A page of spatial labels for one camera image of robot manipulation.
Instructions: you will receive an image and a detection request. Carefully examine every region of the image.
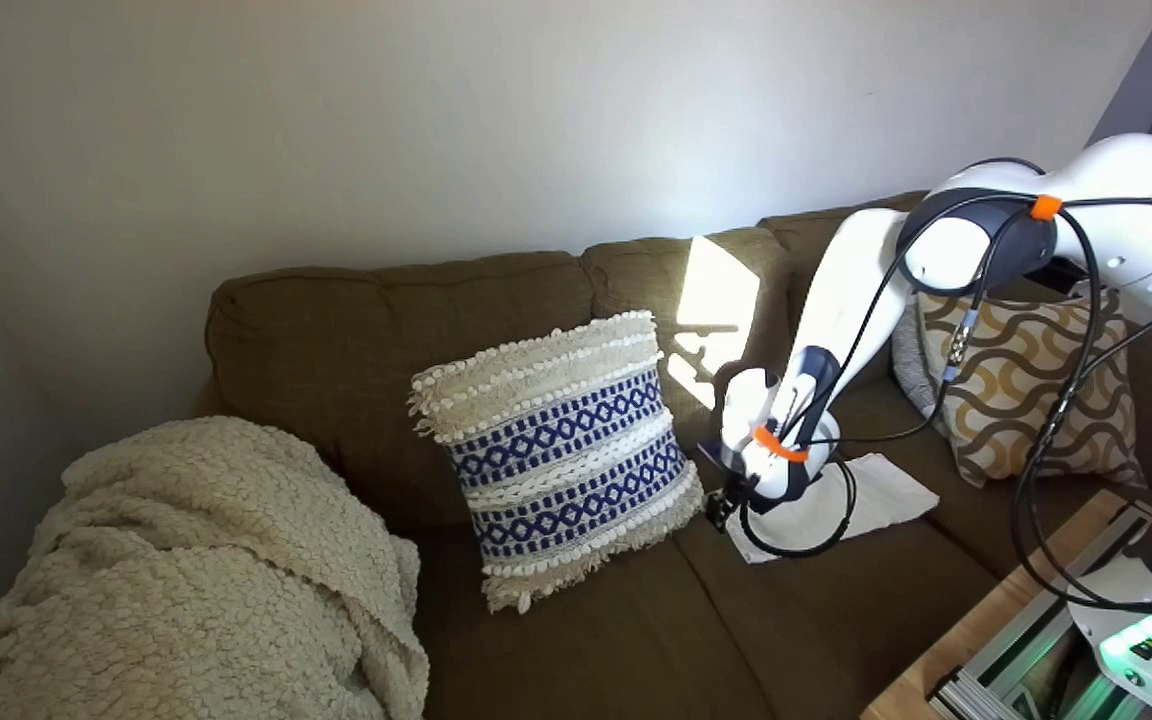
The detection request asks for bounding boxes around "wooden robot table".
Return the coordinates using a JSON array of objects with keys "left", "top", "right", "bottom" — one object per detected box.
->
[{"left": 860, "top": 485, "right": 1152, "bottom": 720}]

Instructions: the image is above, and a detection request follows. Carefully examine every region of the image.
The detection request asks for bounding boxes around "brown fabric sofa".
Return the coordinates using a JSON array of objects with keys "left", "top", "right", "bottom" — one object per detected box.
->
[{"left": 193, "top": 191, "right": 1152, "bottom": 720}]

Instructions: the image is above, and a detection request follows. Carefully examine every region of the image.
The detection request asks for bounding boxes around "gold grey wavy pillow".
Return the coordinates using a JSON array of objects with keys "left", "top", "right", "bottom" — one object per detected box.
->
[{"left": 911, "top": 284, "right": 1148, "bottom": 491}]

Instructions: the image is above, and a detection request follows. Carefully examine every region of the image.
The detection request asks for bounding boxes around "cream knit blanket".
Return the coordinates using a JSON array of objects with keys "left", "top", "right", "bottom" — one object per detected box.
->
[{"left": 0, "top": 412, "right": 433, "bottom": 720}]

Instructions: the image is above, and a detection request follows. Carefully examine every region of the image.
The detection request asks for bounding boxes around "aluminium base frame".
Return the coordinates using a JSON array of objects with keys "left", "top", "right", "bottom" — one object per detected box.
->
[{"left": 931, "top": 511, "right": 1152, "bottom": 720}]

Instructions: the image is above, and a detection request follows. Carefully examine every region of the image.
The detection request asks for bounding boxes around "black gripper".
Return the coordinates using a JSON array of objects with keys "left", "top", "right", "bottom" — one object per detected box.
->
[{"left": 709, "top": 453, "right": 784, "bottom": 527}]

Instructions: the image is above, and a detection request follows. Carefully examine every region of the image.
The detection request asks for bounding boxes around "white towel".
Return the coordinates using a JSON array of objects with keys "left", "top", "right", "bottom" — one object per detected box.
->
[{"left": 720, "top": 453, "right": 943, "bottom": 568}]

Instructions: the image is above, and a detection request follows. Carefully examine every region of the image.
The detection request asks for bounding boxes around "blue white woven pillow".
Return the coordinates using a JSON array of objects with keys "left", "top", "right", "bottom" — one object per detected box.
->
[{"left": 404, "top": 306, "right": 712, "bottom": 619}]

